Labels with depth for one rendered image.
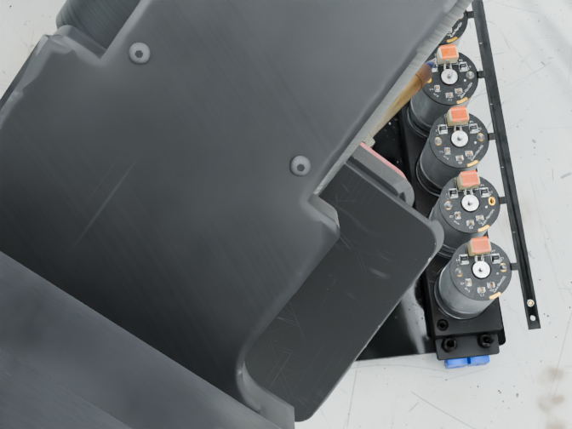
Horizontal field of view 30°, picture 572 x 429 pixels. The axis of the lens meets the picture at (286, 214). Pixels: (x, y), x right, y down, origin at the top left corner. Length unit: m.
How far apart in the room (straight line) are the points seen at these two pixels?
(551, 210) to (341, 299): 0.25
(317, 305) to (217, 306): 0.12
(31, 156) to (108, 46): 0.03
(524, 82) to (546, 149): 0.04
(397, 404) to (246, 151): 0.34
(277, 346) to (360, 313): 0.02
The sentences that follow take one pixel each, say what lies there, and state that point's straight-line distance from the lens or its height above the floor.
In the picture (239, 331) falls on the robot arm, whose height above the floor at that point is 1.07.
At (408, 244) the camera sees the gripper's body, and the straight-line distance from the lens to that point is 0.27.
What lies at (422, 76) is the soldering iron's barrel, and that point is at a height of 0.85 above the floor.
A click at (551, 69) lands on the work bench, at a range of 0.54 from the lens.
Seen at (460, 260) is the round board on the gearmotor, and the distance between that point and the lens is 0.44.
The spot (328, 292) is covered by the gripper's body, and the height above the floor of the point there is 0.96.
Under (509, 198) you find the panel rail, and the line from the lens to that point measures 0.45.
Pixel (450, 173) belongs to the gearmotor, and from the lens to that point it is 0.46.
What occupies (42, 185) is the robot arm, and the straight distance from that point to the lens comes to 0.16.
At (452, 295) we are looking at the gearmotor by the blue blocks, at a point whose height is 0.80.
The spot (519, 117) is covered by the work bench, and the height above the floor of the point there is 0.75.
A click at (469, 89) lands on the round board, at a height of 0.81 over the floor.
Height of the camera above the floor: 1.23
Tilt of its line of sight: 74 degrees down
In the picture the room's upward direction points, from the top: 4 degrees clockwise
